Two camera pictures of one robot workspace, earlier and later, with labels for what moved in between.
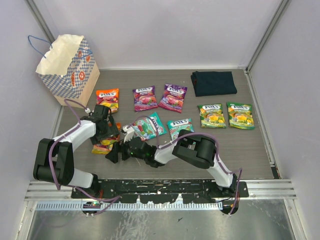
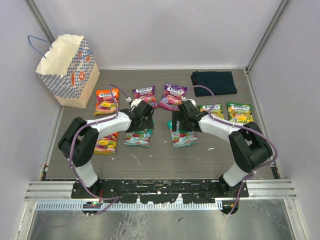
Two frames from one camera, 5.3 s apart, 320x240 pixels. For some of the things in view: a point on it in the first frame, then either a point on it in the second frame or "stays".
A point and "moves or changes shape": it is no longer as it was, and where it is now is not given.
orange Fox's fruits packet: (110, 98) stays
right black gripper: (113, 155) -> (177, 116)
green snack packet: (212, 115) stays
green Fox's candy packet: (240, 115) stays
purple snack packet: (144, 98) stays
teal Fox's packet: (147, 128) moves or changes shape
